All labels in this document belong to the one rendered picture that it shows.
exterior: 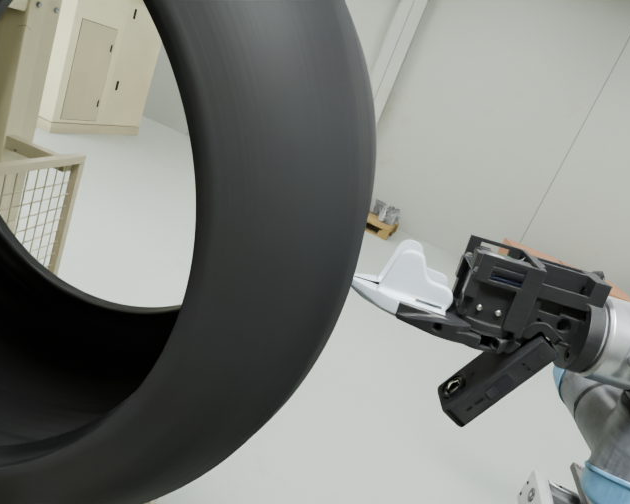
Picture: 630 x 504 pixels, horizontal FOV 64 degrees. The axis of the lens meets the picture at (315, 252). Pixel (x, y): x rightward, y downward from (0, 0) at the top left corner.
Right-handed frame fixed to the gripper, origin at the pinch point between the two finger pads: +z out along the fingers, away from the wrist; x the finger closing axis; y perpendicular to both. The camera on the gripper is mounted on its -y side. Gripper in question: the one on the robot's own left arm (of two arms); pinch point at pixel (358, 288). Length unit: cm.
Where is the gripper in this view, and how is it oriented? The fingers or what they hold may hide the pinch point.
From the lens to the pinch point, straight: 47.0
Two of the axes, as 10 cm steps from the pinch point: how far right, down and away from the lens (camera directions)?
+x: -1.4, 2.6, -9.6
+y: 2.6, -9.2, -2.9
